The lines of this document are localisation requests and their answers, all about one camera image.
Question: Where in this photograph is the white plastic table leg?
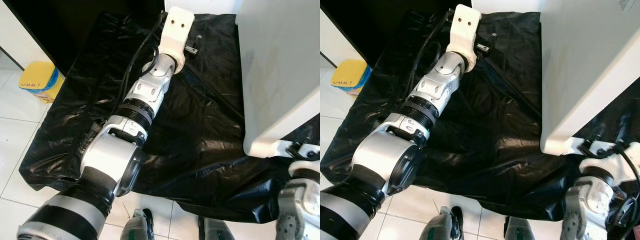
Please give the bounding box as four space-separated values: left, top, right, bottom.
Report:
564 136 586 156
272 140 291 157

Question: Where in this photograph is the white plastic table top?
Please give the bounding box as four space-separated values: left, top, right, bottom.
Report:
235 0 321 159
540 0 640 157

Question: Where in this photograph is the black plastic table cloth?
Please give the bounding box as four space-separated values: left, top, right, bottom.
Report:
19 11 321 223
320 10 640 223

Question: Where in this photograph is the yellow cardboard box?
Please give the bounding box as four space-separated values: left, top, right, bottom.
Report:
331 59 372 96
19 61 66 104

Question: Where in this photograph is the black door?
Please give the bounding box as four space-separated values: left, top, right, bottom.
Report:
2 0 166 76
320 0 473 68

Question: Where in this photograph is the grey robot right leg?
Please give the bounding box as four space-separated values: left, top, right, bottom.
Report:
504 216 537 240
197 216 236 240

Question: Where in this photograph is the grey robot leg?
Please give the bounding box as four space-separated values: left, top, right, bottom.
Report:
197 216 236 240
419 206 463 240
120 209 156 240
504 216 537 240

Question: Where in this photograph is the grey robot left leg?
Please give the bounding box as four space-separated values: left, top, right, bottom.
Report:
419 206 463 240
120 209 156 240

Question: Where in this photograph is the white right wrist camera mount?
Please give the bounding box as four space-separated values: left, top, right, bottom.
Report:
579 142 640 186
289 143 321 176

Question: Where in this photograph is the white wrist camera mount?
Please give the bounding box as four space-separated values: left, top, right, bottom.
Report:
579 142 640 186
162 6 196 63
445 4 483 61
289 143 321 176

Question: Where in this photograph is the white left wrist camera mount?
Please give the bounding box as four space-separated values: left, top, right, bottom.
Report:
162 6 196 63
445 4 483 61

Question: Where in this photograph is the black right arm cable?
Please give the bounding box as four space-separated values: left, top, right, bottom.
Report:
612 142 640 240

